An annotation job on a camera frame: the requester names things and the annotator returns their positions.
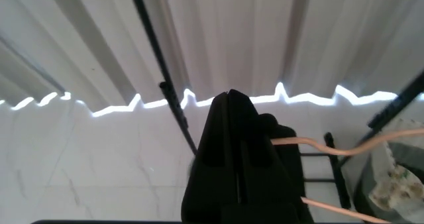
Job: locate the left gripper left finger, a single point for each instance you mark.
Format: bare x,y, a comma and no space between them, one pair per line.
212,177

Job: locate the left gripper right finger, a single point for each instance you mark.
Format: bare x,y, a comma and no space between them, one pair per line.
258,184

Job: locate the pink clothes hanger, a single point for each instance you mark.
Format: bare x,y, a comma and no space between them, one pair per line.
298,140

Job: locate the cream printed garment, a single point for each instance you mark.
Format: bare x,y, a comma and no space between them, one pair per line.
397,187

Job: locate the black clothes rack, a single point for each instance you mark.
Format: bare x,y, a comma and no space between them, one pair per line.
174,104

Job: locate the white laundry basket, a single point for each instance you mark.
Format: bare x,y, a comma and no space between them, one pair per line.
405,152

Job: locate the white curtain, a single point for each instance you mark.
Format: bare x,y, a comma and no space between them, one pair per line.
232,35

